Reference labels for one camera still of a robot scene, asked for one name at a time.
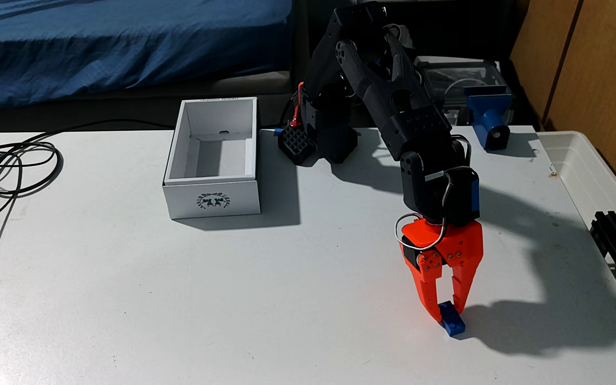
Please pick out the blue bed sheet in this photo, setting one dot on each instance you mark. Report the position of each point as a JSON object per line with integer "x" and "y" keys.
{"x": 99, "y": 48}

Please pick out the grey bed base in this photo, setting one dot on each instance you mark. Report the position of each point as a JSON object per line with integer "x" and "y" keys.
{"x": 179, "y": 101}

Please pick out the blue printed mount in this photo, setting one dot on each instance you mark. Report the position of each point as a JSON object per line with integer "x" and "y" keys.
{"x": 487, "y": 120}

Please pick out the blue toy brick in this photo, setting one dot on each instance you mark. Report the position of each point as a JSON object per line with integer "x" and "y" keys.
{"x": 453, "y": 323}

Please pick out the white plastic bin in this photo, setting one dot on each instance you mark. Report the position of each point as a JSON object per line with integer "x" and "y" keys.
{"x": 580, "y": 166}

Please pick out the white cardboard box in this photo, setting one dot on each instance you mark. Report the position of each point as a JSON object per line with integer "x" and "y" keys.
{"x": 213, "y": 200}

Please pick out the black gridded clamp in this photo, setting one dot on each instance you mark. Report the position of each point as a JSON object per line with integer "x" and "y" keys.
{"x": 293, "y": 143}

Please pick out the brown wooden wardrobe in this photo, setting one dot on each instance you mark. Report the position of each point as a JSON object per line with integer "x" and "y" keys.
{"x": 596, "y": 69}

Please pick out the transparent enclosure black frame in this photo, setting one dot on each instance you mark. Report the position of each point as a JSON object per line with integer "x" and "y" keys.
{"x": 457, "y": 75}

